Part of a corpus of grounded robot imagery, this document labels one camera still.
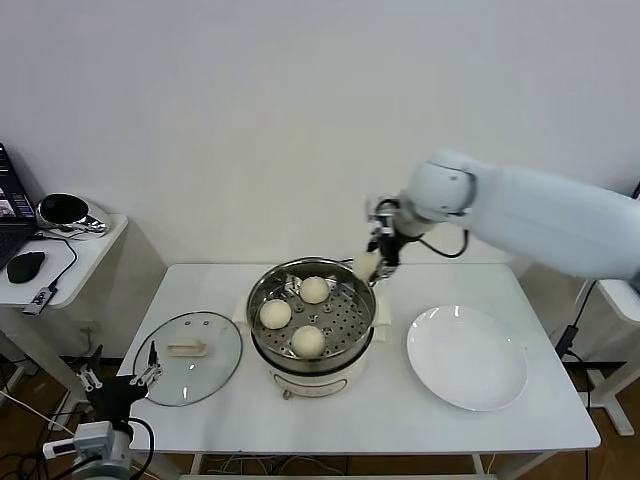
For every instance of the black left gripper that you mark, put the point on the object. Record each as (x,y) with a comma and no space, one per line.
(116,395)

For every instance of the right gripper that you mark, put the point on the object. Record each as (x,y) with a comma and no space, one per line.
(390,250)

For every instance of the white steamed baozi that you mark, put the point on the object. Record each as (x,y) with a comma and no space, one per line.
(307,341)
(314,290)
(275,315)
(366,266)

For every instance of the glass pot lid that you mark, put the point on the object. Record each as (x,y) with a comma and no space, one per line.
(210,360)

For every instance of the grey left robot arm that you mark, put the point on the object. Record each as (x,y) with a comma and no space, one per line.
(122,450)

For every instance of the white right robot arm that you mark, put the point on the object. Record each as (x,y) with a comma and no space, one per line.
(525,215)

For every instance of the steel steamer basket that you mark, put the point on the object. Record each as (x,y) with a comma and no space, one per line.
(350,320)

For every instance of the grey usb hub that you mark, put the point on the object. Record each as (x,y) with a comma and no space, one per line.
(39,300)

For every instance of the white side table with headset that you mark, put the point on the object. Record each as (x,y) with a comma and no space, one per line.
(100,260)

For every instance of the white round plate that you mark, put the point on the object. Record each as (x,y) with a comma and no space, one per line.
(465,360)

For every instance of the white electric cooker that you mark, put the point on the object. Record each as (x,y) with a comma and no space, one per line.
(310,382)

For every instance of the black computer mouse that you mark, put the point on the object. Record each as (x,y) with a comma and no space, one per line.
(25,266)

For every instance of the chrome headset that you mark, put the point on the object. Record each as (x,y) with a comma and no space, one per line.
(70,212)

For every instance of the black laptop with dark screen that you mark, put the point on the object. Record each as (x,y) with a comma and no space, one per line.
(12,200)

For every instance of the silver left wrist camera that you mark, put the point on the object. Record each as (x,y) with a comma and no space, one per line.
(80,440)

